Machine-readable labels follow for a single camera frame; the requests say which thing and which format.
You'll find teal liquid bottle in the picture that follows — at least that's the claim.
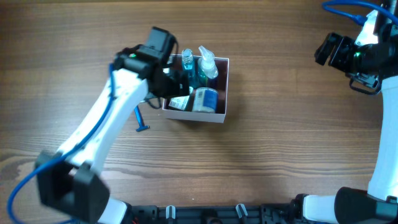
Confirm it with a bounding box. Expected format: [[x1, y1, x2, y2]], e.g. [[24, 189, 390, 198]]
[[182, 49, 198, 89]]

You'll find white lidded jar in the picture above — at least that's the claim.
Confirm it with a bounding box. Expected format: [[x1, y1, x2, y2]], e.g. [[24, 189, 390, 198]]
[[192, 87, 218, 113]]

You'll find clear spray bottle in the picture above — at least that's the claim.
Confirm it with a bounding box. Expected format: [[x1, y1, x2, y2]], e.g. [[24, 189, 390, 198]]
[[198, 45, 218, 89]]

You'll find white cardboard box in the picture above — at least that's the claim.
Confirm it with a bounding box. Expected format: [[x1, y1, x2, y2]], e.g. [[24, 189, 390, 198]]
[[162, 57, 229, 123]]

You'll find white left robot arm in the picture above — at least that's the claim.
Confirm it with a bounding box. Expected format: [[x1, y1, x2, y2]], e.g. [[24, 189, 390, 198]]
[[35, 27, 189, 223]]

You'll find blue disposable razor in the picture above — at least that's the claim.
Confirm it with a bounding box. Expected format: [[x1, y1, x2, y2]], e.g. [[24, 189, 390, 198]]
[[134, 106, 149, 132]]

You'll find black mounting rail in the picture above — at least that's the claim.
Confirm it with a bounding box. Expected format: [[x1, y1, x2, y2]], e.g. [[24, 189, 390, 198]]
[[127, 203, 310, 224]]

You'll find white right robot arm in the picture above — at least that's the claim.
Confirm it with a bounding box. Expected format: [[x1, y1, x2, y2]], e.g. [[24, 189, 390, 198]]
[[297, 65, 397, 208]]

